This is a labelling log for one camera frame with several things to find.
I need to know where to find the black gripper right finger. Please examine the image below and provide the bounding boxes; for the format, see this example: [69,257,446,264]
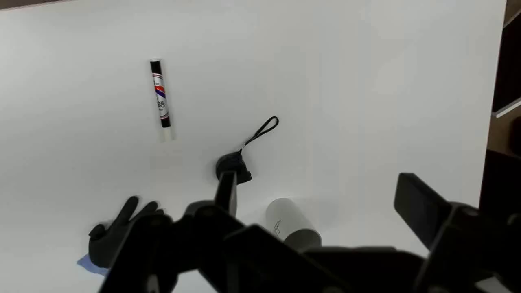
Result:
[392,171,521,293]

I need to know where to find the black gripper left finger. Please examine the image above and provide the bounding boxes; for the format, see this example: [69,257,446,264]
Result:
[99,169,348,293]

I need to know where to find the black whiteboard marker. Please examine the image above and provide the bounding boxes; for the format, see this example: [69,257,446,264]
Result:
[148,59,172,130]

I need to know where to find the white ceramic mug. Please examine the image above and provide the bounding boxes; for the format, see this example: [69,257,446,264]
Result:
[263,197,322,252]

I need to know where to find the black glove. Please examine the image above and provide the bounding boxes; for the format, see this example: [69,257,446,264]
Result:
[87,195,164,269]

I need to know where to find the blue tape piece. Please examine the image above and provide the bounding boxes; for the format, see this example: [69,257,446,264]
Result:
[74,252,110,277]

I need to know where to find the dark wooden shelf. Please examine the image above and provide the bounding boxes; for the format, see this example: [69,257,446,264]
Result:
[478,0,521,218]

